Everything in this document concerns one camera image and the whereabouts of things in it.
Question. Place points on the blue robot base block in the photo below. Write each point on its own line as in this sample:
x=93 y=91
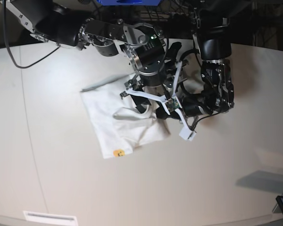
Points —
x=129 y=2

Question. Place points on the white paper label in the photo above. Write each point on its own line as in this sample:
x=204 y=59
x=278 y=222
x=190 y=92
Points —
x=51 y=219

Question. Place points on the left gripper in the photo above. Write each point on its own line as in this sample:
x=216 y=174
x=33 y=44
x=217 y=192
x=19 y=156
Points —
x=193 y=106

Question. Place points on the white printed T-shirt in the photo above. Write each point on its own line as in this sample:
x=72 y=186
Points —
x=119 y=126

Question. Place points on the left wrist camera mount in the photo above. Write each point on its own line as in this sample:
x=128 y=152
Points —
x=188 y=131

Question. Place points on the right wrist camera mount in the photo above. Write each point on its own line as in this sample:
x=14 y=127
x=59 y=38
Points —
x=166 y=99

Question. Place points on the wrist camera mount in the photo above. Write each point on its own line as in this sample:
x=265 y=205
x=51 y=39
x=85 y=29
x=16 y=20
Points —
x=188 y=131
x=166 y=99

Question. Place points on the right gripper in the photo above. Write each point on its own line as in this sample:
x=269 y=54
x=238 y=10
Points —
x=161 y=79

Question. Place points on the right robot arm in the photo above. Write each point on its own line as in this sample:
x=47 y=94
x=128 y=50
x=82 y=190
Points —
x=143 y=44

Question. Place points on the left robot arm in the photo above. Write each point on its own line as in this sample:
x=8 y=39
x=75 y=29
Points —
x=209 y=22

